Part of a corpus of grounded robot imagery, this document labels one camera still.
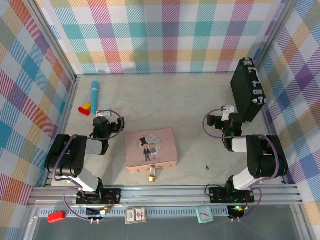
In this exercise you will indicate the pink wedding couple tin box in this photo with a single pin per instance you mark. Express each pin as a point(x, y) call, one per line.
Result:
point(137, 150)

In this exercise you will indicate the small silver key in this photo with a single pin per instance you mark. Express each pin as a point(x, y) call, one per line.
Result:
point(207, 167)

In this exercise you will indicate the small brass padlock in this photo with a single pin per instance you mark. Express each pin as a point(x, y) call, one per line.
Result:
point(152, 178)

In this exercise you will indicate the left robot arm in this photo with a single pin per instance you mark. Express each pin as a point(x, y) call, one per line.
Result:
point(75, 160)

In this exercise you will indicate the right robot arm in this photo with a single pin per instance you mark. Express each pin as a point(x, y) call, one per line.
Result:
point(265, 155)

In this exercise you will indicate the red and yellow toy block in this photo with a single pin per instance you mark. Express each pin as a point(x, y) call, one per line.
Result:
point(83, 111)

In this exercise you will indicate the light blue marker pen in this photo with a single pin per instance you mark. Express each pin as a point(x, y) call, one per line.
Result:
point(94, 97)

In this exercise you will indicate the black briefcase with silver trim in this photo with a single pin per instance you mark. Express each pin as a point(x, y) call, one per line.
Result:
point(245, 87)

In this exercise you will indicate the black right controller board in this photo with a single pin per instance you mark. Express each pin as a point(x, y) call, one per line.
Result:
point(236, 212)

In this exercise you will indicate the black controller board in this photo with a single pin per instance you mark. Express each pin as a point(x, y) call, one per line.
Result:
point(93, 212)
point(236, 212)

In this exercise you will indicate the black left controller board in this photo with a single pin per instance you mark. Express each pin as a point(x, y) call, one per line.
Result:
point(93, 212)

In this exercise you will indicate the playing card box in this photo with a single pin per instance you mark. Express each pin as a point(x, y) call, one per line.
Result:
point(135, 215)

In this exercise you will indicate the small teal alarm clock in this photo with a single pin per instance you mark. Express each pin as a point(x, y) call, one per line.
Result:
point(205, 215)

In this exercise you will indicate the red rectangular block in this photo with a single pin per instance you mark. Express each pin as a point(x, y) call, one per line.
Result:
point(56, 217)

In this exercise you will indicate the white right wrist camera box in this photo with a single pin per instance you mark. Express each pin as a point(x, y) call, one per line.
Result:
point(228, 111)

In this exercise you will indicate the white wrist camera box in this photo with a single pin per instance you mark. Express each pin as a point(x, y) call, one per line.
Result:
point(228, 111)
point(103, 112)

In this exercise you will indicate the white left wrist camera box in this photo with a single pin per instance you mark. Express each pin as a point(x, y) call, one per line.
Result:
point(103, 112)

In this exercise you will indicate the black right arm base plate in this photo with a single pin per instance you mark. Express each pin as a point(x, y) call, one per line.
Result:
point(217, 195)

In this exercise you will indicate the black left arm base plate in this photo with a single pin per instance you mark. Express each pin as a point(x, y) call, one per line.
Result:
point(112, 196)

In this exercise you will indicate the aluminium frame rail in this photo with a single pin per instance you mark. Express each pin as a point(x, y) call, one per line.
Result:
point(162, 195)

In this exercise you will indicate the aluminium corner post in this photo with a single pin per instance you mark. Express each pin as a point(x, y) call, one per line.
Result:
point(277, 32)
point(50, 37)

